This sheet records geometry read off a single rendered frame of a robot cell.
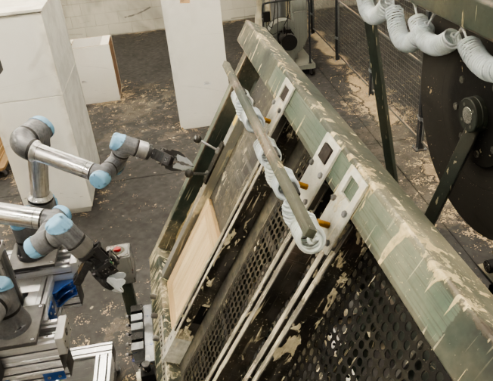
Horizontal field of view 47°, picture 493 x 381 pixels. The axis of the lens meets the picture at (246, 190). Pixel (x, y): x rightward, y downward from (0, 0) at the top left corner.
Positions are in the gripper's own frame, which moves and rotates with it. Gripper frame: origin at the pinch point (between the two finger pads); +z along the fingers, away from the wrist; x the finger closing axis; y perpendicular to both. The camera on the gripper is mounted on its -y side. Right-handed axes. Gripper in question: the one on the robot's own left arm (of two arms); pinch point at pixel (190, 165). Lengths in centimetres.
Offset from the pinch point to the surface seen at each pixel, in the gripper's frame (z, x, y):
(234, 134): 9.4, -19.2, -13.1
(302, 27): 201, -186, 457
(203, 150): 7.8, -7.6, 16.7
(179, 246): 9.3, 37.4, 7.6
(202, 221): 10.4, 20.6, -8.2
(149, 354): 8, 84, -9
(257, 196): 8, -1, -63
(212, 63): 78, -87, 350
